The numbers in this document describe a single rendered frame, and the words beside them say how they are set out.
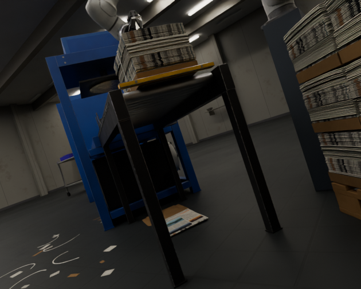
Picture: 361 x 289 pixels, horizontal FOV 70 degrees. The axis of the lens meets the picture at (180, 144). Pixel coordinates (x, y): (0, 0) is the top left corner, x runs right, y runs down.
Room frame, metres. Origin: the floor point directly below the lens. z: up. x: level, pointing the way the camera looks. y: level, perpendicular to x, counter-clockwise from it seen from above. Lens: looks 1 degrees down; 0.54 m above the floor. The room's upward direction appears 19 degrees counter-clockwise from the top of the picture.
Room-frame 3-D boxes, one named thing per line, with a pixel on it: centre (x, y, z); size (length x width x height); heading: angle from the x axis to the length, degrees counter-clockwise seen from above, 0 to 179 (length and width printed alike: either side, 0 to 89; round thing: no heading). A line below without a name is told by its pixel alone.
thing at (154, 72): (1.18, -0.03, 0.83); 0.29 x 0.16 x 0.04; 110
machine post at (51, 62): (2.24, 0.82, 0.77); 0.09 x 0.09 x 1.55; 20
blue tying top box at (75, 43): (2.67, 0.52, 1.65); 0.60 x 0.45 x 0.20; 110
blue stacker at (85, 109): (5.24, 1.40, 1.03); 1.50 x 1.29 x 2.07; 20
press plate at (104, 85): (2.67, 0.52, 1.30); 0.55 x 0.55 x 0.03; 20
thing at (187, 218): (1.75, 0.17, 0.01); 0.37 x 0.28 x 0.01; 20
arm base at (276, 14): (1.52, -0.78, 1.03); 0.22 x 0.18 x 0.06; 52
